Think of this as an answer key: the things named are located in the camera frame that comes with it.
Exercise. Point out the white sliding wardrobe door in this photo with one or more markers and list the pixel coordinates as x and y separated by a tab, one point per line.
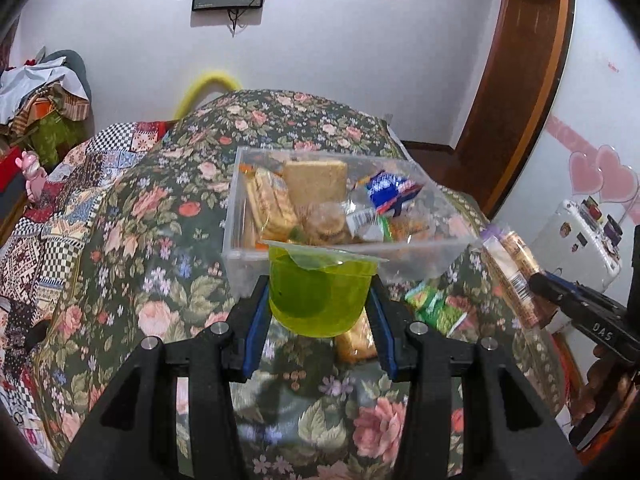
600	85

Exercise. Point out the red box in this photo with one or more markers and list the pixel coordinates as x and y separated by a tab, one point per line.
9	175

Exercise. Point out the blue snack bag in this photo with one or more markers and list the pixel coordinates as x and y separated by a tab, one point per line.
392	190

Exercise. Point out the green jelly cup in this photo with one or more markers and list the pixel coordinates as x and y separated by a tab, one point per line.
315	300

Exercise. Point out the pink plush toy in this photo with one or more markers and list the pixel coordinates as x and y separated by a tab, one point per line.
31	172

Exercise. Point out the pink heart stickers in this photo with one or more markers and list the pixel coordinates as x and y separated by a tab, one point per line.
602	175

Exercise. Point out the floral blanket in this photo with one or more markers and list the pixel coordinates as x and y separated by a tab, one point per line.
175	270

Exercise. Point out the clear plastic storage box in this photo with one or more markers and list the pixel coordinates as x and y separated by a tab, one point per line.
240	240

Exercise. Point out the green cloth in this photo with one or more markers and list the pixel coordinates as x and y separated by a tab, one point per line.
57	135

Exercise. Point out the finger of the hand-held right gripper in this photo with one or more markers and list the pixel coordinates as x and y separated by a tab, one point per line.
542	285
575	287

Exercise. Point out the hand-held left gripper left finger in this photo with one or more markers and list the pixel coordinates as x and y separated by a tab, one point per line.
255	330

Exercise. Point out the clear bag of cookies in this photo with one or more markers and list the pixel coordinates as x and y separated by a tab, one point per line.
330	222

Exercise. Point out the person's right hand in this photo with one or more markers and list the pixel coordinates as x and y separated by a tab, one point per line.
600	385

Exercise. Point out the yellow hoop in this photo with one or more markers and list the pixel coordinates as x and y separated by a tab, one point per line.
207	80

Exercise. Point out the brown biscuit roll pack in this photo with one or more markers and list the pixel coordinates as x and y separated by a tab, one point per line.
315	182

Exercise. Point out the white suitcase with stickers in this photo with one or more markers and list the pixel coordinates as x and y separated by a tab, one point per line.
570	240

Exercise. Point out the orange cracker packet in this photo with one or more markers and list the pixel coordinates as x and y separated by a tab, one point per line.
356	342

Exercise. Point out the patchwork quilt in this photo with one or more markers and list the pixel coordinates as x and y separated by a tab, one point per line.
55	230

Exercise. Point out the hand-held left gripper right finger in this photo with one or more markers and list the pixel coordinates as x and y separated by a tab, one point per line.
385	330

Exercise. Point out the purple white wafer packet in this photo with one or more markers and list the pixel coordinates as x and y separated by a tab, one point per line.
515	275

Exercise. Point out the wooden wardrobe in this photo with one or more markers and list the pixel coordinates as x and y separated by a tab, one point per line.
525	60

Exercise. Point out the green snack packet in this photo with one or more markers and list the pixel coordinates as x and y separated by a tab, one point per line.
437	307

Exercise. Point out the pile of clothes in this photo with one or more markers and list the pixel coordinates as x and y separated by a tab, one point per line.
40	85

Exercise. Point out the beige bread packet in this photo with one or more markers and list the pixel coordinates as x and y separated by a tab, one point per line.
270	205

